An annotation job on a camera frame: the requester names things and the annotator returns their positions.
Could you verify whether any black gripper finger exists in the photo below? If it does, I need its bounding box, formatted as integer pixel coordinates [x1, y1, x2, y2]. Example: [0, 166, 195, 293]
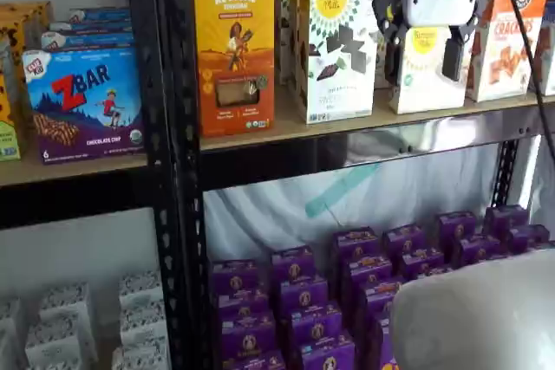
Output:
[441, 2, 480, 83]
[372, 0, 409, 88]

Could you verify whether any orange white crackers box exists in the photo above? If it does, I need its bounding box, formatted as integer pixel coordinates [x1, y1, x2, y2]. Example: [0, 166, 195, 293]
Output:
[466, 0, 554, 103]
[526, 14, 555, 97]

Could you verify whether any tall Simple Mills cookie box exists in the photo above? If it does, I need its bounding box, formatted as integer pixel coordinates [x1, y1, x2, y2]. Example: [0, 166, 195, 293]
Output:
[271, 0, 343, 85]
[297, 0, 383, 126]
[287, 0, 365, 101]

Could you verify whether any wooden shelf board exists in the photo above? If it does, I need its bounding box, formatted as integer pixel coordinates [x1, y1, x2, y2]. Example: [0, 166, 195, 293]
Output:
[0, 144, 149, 188]
[199, 81, 555, 153]

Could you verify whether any orange Revival cracker box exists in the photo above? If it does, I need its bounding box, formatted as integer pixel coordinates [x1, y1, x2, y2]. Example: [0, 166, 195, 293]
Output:
[193, 0, 276, 140]

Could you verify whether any purple Annie's snack box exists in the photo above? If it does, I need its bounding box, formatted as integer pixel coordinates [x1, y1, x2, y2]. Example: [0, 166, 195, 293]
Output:
[506, 224, 552, 255]
[211, 259, 261, 298]
[287, 302, 344, 346]
[483, 204, 531, 237]
[271, 244, 317, 284]
[331, 226, 380, 263]
[382, 224, 429, 259]
[435, 211, 478, 250]
[398, 248, 447, 281]
[454, 234, 503, 268]
[357, 277, 405, 326]
[215, 289, 271, 324]
[277, 275, 330, 320]
[223, 350, 287, 370]
[219, 311, 278, 361]
[298, 330, 357, 370]
[341, 255, 394, 298]
[367, 313, 396, 370]

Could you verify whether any black metal shelf rack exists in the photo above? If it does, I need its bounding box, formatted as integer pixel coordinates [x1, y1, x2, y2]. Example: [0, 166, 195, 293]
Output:
[0, 0, 175, 370]
[159, 0, 555, 370]

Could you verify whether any blue purple Zbar box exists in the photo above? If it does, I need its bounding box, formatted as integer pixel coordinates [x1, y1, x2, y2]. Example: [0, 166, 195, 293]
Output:
[21, 46, 146, 166]
[48, 20, 134, 36]
[41, 31, 135, 52]
[68, 6, 132, 23]

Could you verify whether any white patterned small box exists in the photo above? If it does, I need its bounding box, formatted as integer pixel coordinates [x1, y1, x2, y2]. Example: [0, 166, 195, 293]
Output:
[120, 300, 169, 346]
[24, 321, 84, 369]
[119, 269, 164, 304]
[111, 337, 171, 370]
[38, 282, 100, 362]

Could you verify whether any yellow chocolate chip snack box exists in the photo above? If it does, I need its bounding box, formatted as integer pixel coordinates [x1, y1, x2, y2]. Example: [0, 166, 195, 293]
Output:
[0, 70, 23, 162]
[0, 14, 32, 98]
[0, 0, 56, 53]

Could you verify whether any teal tape strip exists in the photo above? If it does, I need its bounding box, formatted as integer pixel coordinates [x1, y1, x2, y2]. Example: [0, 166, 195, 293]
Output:
[304, 164, 383, 219]

